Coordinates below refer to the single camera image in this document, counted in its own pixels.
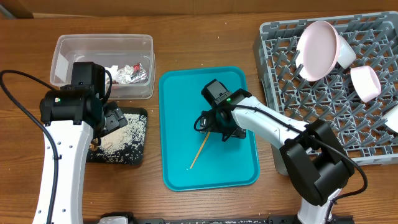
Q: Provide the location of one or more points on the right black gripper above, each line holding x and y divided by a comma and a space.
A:
211, 121

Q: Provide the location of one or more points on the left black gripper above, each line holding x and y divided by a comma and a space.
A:
114, 116

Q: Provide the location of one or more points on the white tissue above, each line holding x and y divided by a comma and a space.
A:
117, 74

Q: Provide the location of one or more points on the red silver foil wrapper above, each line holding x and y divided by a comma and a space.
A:
135, 74

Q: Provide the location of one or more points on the large white plate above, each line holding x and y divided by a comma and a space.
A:
317, 48

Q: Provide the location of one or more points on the grey dishwasher rack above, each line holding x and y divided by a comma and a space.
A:
360, 127

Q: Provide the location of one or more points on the grey bowl with rice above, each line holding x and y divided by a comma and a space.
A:
346, 54

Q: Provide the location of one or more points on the pink bowl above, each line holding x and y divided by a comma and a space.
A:
365, 82

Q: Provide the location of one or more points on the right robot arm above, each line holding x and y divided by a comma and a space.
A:
309, 154

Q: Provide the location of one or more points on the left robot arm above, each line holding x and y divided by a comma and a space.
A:
74, 117

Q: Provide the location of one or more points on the black tray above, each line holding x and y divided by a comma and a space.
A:
136, 155

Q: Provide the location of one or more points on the spilled rice pile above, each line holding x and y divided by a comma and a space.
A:
124, 135

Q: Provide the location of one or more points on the teal plastic tray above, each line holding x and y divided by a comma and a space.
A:
220, 164

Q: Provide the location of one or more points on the clear plastic bin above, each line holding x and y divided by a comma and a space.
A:
106, 50

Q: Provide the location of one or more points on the black rail at table edge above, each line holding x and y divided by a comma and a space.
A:
128, 217

